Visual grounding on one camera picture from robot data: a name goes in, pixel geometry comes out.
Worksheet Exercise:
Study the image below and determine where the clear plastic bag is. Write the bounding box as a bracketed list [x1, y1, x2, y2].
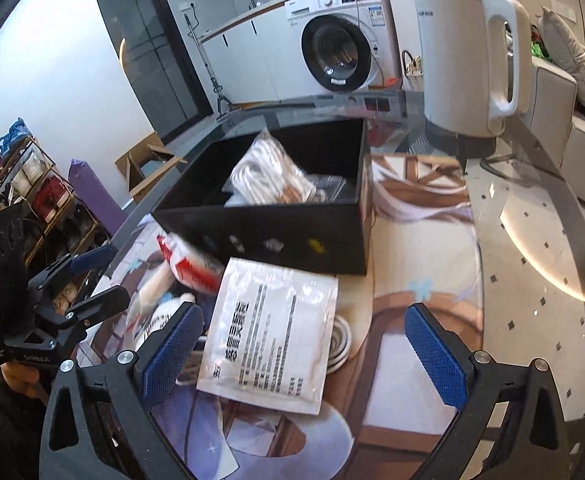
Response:
[316, 174, 361, 204]

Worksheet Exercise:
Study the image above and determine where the person's left hand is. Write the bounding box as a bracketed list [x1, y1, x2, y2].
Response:
[0, 362, 48, 401]

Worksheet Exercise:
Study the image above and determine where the white washing machine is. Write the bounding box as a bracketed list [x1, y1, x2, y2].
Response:
[285, 0, 403, 95]

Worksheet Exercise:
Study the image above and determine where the beige sofa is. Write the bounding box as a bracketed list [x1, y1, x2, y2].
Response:
[529, 55, 585, 206]

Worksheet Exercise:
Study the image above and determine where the cardboard box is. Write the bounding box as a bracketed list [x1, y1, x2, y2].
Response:
[115, 131, 188, 198]

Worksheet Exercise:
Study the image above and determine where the white counter cabinet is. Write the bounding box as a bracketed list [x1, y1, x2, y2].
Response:
[200, 0, 303, 107]

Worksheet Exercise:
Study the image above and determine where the dark glass sliding door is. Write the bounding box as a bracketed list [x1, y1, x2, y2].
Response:
[90, 0, 213, 141]

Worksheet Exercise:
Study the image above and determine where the white electric kettle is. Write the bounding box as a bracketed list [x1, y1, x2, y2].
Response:
[412, 0, 532, 139]

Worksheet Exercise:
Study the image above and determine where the white medicine sachet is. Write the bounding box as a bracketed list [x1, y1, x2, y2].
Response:
[196, 257, 339, 416]

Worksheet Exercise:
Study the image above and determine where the white plastic packet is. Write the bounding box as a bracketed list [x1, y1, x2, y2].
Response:
[126, 264, 174, 327]

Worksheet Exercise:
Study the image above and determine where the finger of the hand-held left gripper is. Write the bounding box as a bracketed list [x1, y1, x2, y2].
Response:
[64, 285, 132, 332]
[27, 244, 116, 306]

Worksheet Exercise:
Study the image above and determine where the printed desk mat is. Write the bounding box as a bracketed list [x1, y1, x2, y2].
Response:
[80, 152, 483, 480]

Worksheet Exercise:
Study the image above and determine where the red and white packet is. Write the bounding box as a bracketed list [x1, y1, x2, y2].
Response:
[157, 232, 226, 295]

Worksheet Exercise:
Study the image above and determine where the grey pillow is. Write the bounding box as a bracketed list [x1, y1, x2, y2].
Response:
[542, 7, 585, 116]

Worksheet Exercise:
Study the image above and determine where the bagged white cable bundle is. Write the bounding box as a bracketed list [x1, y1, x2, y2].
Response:
[225, 130, 319, 208]

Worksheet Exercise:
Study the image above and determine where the purple yoga mat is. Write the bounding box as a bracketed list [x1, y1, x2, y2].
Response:
[68, 158, 126, 236]

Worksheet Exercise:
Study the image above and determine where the white printed pouch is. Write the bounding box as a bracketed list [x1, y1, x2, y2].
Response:
[136, 292, 196, 357]

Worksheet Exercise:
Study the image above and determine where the black box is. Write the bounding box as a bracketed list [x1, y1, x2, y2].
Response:
[151, 117, 375, 277]

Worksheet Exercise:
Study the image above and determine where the shoe rack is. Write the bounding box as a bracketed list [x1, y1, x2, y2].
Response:
[0, 117, 110, 281]

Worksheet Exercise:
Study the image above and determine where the mop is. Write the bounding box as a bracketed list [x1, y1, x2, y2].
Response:
[185, 10, 233, 117]

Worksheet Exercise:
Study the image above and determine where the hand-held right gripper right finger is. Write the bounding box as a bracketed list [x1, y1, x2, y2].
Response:
[405, 302, 573, 480]

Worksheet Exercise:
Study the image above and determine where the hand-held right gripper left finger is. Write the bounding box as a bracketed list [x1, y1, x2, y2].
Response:
[40, 302, 206, 480]

